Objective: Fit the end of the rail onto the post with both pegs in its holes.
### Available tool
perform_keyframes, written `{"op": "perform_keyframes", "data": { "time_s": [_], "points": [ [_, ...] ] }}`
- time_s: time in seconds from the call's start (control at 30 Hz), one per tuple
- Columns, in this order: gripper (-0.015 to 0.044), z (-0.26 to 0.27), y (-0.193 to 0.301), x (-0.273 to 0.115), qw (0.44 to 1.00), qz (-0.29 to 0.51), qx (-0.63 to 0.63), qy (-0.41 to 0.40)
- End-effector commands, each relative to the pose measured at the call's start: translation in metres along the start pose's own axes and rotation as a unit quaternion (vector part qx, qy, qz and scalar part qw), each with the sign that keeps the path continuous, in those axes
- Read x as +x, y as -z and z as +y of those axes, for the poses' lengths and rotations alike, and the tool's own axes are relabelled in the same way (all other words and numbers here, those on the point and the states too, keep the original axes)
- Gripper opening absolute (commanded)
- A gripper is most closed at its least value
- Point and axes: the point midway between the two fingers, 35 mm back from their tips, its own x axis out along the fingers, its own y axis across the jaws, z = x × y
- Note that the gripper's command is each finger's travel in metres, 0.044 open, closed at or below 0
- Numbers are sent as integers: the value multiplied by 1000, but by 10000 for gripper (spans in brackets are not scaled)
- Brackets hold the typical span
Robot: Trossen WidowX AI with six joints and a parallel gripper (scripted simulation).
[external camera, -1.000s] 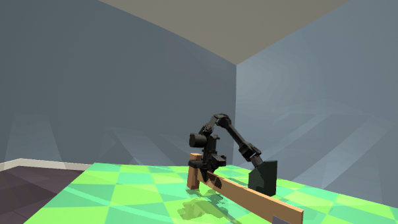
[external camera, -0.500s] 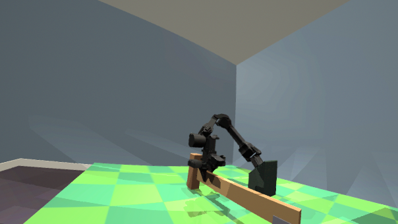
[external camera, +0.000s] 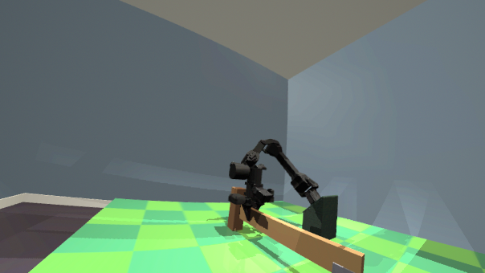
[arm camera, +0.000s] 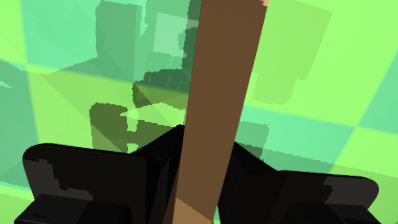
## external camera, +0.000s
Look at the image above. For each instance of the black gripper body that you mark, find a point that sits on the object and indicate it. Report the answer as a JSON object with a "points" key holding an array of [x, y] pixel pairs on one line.
{"points": [[239, 199]]}

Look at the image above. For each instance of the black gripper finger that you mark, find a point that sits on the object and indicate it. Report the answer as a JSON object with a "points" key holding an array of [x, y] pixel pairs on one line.
{"points": [[256, 205], [247, 211]]}

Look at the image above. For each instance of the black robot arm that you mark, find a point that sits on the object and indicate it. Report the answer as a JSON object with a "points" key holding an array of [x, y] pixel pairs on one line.
{"points": [[248, 170]]}

